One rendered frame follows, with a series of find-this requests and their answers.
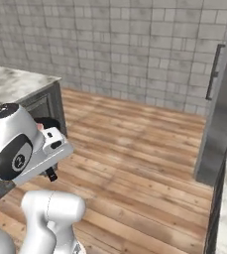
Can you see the grey island cabinet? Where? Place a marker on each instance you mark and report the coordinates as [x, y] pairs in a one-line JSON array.
[[47, 102]]

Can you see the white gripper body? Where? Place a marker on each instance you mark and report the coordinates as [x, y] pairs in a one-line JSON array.
[[49, 160]]

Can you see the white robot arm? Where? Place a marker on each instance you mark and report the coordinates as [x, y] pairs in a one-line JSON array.
[[12, 132]]

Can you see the grey steel fridge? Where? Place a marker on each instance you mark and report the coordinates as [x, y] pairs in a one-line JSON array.
[[217, 132]]

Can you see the pink steak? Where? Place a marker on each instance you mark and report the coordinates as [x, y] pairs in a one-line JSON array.
[[40, 126]]

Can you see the black pan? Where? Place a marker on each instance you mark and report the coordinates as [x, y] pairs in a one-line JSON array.
[[51, 123]]

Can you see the dark counter cabinet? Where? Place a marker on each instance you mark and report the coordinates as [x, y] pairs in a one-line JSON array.
[[215, 211]]

